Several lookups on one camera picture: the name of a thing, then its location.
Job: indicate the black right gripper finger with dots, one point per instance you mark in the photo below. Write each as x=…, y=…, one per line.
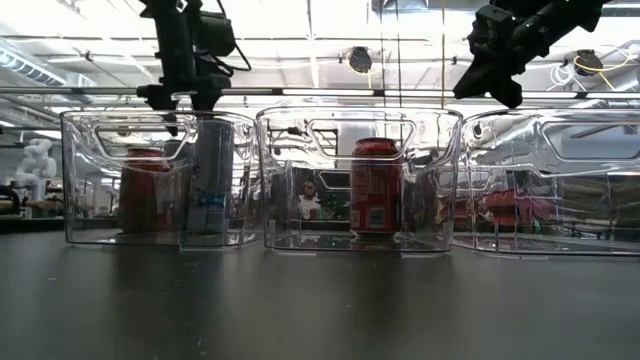
x=509, y=90
x=475, y=80

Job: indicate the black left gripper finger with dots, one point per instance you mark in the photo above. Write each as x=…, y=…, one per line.
x=210, y=92
x=156, y=97

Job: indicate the clear plastic bin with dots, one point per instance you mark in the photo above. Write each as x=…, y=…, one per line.
x=435, y=150
x=80, y=200
x=550, y=170

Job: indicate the tall Celsius drink can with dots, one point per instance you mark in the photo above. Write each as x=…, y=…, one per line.
x=210, y=175

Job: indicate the red Coca-Cola can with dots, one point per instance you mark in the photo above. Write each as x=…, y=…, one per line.
x=142, y=190
x=376, y=185

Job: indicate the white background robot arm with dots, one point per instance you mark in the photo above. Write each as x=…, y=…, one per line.
x=35, y=167

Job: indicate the person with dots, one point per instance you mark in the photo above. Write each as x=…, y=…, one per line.
x=309, y=200

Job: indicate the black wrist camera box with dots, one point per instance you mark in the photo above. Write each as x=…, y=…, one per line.
x=216, y=32

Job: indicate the horizontal overhead frame bar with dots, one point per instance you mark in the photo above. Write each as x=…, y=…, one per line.
x=300, y=91

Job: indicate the black table frame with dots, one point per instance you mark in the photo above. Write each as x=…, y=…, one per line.
x=30, y=225

